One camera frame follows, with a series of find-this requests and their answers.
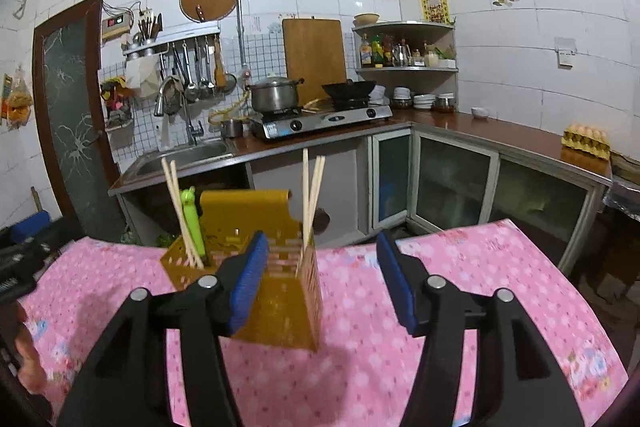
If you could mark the steel faucet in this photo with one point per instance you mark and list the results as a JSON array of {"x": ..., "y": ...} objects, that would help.
[{"x": 190, "y": 132}]

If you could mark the yellow slotted utensil holder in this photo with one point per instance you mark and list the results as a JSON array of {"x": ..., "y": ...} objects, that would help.
[{"x": 280, "y": 322}]

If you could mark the row of hanging kitchen utensils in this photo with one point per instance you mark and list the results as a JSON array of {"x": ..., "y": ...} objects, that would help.
[{"x": 192, "y": 82}]

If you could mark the brown framed glass door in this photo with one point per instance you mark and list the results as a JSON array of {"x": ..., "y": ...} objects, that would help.
[{"x": 70, "y": 107}]

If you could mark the metal corner shelf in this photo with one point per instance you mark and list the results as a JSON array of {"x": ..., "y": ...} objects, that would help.
[{"x": 400, "y": 27}]

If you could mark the person's left hand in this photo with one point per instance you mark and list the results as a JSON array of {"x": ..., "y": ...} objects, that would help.
[{"x": 32, "y": 357}]

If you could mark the beige bowl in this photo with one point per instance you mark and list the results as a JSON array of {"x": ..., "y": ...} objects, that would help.
[{"x": 366, "y": 19}]

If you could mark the pink floral tablecloth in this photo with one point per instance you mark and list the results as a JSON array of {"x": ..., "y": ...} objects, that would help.
[{"x": 360, "y": 382}]

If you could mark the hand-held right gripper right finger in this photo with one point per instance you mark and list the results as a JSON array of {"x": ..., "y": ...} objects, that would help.
[{"x": 395, "y": 287}]

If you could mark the steel gas stove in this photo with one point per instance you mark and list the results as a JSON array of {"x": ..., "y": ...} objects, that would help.
[{"x": 320, "y": 122}]

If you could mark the row of condiment bottles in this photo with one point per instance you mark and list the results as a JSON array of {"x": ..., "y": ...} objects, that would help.
[{"x": 382, "y": 54}]

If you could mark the white hanging bag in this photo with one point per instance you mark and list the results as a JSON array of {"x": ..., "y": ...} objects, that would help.
[{"x": 142, "y": 77}]

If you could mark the steel sink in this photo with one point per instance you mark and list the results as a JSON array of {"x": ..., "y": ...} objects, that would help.
[{"x": 185, "y": 157}]

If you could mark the dark lined trash bin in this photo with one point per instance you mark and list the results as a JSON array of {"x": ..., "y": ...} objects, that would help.
[{"x": 625, "y": 202}]

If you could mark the hanging plastic bags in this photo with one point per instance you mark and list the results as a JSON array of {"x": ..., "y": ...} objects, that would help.
[{"x": 17, "y": 102}]

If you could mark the steel cooking pot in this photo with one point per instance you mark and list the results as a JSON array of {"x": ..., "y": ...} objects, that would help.
[{"x": 275, "y": 97}]

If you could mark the wooden stick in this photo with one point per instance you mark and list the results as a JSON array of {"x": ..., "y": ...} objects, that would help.
[{"x": 36, "y": 202}]

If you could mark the kitchen counter with cabinets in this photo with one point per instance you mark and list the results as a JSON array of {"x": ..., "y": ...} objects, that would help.
[{"x": 500, "y": 137}]

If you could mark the rectangular wooden cutting board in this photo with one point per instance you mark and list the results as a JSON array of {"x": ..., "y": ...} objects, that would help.
[{"x": 315, "y": 57}]

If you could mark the glass jar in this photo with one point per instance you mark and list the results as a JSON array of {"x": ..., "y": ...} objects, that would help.
[{"x": 445, "y": 104}]

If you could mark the metal wall utensil rack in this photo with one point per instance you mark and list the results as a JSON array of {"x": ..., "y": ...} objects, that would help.
[{"x": 165, "y": 44}]

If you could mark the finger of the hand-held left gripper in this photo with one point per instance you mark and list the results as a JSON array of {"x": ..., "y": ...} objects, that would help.
[
  {"x": 30, "y": 227},
  {"x": 25, "y": 254}
]

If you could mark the colourful wall basket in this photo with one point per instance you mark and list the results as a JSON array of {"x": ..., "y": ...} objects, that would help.
[{"x": 117, "y": 117}]

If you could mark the stack of white dishes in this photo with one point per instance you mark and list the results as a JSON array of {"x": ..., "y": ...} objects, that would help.
[{"x": 402, "y": 99}]

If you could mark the yellow wall poster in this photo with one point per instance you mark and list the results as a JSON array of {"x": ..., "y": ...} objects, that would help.
[{"x": 433, "y": 6}]

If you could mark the small white bowl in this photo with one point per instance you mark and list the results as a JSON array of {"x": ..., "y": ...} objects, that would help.
[{"x": 481, "y": 113}]

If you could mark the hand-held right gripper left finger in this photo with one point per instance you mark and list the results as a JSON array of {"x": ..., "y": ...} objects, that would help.
[{"x": 247, "y": 282}]

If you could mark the black wok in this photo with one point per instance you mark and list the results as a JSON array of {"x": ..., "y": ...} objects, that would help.
[{"x": 350, "y": 89}]

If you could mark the beige wall control box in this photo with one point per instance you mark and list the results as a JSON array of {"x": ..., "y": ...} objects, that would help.
[{"x": 116, "y": 27}]

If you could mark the white wall socket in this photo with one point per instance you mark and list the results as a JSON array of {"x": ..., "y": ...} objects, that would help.
[{"x": 565, "y": 52}]

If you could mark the yellow egg carton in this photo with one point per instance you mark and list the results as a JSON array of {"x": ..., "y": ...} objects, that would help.
[{"x": 586, "y": 142}]

